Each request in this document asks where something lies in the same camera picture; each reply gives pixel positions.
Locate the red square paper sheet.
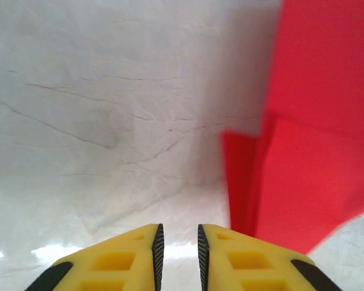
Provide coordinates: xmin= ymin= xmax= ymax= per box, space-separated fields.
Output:
xmin=220 ymin=0 xmax=364 ymax=256

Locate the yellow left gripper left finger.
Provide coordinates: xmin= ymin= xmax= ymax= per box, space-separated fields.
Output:
xmin=24 ymin=223 xmax=165 ymax=291

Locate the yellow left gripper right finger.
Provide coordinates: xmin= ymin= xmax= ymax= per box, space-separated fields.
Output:
xmin=197 ymin=223 xmax=343 ymax=291

